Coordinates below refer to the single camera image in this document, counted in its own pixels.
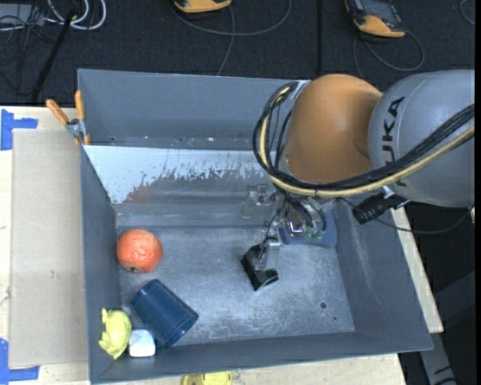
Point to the pale wood flat board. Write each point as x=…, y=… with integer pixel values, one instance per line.
x=44, y=247

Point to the black angular plastic piece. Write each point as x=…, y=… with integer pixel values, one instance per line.
x=253, y=271

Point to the black cylinder on white bracket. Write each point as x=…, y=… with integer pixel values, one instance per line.
x=374, y=209

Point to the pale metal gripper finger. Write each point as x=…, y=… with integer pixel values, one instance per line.
x=273, y=257
x=262, y=251

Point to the orange fruit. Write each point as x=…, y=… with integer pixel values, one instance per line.
x=139, y=251

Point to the small white rounded block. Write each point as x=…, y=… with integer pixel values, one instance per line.
x=142, y=343

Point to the yellow toy animal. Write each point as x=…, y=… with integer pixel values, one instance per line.
x=115, y=333

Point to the dark blue ribbed cup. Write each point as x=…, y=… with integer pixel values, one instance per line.
x=164, y=313

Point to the grey metal bin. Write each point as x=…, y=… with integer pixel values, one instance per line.
x=232, y=287

